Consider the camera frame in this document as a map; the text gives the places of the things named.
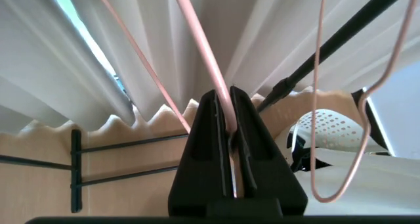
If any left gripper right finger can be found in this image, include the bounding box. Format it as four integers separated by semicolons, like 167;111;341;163
229;85;308;217

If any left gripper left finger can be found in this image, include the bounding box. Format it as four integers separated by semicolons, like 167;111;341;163
167;89;236;217

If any pink clothes hanger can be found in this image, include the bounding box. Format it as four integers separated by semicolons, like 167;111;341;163
91;0;239;198
310;0;420;204

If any white laundry basket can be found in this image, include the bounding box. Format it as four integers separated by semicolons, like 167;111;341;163
287;108;391;159

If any black clothes rack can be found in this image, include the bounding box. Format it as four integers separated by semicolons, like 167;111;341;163
0;0;413;214

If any beige curtain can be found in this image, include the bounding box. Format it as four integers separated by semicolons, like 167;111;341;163
0;0;420;135

